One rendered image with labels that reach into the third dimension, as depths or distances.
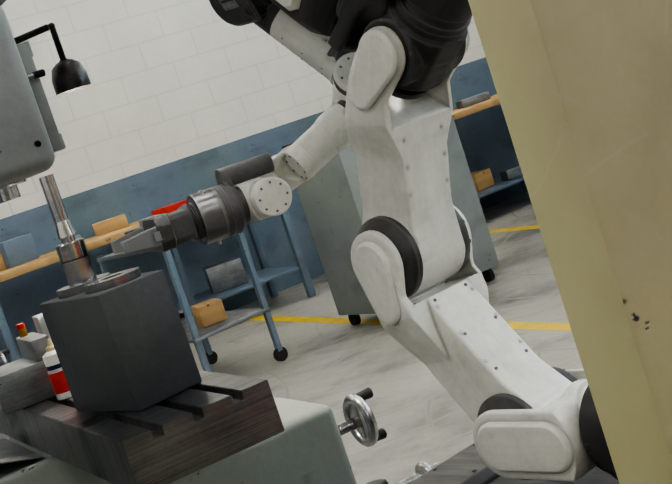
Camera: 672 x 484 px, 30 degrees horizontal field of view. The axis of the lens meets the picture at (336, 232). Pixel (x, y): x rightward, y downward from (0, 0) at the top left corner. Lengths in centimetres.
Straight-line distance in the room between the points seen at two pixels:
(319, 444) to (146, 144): 704
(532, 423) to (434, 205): 39
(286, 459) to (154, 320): 57
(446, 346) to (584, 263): 132
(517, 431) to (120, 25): 774
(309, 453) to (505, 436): 57
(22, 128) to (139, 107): 707
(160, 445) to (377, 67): 64
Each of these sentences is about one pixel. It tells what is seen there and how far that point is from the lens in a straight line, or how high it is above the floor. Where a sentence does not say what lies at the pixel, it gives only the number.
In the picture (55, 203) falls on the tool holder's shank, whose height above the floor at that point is 125.
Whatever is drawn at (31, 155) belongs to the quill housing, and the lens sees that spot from 231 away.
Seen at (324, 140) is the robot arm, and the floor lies 121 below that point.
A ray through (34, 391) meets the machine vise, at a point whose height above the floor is 94.
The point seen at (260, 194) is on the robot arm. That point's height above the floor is 116.
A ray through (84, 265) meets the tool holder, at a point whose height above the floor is 114.
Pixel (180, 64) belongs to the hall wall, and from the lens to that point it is 953.
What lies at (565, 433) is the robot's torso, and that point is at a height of 70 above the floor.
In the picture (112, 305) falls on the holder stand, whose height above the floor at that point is 108.
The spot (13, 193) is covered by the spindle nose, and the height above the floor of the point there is 129.
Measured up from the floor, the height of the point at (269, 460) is 67.
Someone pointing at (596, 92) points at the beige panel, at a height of 123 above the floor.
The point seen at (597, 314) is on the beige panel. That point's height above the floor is 110.
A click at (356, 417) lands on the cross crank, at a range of 264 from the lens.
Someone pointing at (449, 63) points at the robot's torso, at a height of 127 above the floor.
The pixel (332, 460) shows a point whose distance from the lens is 245.
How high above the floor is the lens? 127
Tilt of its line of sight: 6 degrees down
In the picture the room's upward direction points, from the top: 18 degrees counter-clockwise
